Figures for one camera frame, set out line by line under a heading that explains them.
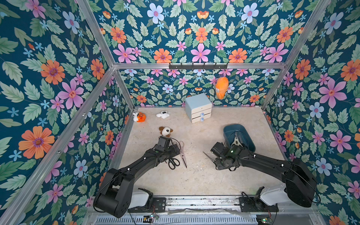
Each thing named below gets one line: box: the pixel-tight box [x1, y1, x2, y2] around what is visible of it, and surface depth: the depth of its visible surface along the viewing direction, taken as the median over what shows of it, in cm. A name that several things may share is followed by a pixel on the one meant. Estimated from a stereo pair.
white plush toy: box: [156, 110, 171, 119], surface depth 113 cm
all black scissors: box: [168, 157, 181, 171], surface depth 90 cm
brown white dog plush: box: [158, 126, 174, 138], surface depth 103 cm
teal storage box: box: [223, 123, 256, 153], surface depth 101 cm
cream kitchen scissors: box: [231, 131, 243, 148], surface depth 100 cm
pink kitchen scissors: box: [179, 140, 188, 169], surface depth 96 cm
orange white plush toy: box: [136, 112, 147, 123], surface depth 110 cm
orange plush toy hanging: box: [215, 76, 230, 100], surface depth 100 cm
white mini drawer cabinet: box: [185, 92, 213, 124], surface depth 105 cm
